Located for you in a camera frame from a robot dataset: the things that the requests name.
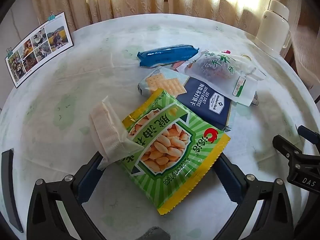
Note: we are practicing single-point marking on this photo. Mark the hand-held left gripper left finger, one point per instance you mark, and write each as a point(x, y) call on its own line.
point(88, 175)

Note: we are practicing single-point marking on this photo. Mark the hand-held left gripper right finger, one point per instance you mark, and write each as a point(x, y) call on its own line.
point(228, 177)

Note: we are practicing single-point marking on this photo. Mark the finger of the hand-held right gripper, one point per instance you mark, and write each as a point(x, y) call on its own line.
point(308, 133)
point(285, 146)

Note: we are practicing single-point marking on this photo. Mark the small white wafer packet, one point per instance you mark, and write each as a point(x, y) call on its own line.
point(107, 130)

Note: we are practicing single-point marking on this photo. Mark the green peanut packet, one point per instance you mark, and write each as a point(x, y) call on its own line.
point(165, 150)

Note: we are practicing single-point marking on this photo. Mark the navy cracker package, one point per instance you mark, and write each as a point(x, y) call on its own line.
point(205, 100)

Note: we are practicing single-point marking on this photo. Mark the white persimmon cake packet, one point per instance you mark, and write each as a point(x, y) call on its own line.
point(217, 67)

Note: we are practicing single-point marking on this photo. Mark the orange snack packet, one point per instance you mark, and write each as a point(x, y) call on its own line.
point(178, 65)

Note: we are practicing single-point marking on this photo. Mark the blue snack packet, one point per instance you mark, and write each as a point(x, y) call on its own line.
point(165, 55)

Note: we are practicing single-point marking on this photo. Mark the green printed tablecloth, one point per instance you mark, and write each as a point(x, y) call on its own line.
point(75, 110)

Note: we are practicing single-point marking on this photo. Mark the white thermos jug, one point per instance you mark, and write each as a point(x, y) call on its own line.
point(272, 30)

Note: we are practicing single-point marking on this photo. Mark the photo collage board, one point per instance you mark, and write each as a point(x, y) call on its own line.
point(37, 47)

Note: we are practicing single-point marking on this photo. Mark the green binder clip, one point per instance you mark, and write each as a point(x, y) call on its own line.
point(52, 16)
point(9, 52)

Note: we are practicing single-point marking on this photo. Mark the cream patterned curtain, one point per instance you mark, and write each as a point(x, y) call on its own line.
point(125, 0)

